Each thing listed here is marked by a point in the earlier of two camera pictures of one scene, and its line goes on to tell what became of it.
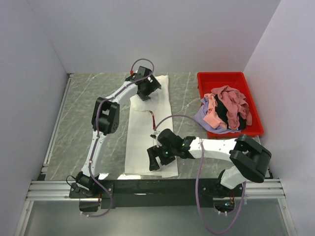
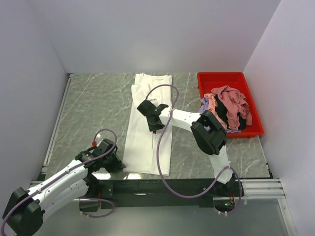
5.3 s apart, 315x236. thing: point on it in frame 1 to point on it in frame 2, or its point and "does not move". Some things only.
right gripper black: x=152 y=152 to x=152 y=128
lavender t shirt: x=200 y=115 does not move
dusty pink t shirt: x=235 y=103 does not move
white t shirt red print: x=143 y=117 does not move
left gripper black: x=153 y=86 to x=117 y=164
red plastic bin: x=206 y=81 does not move
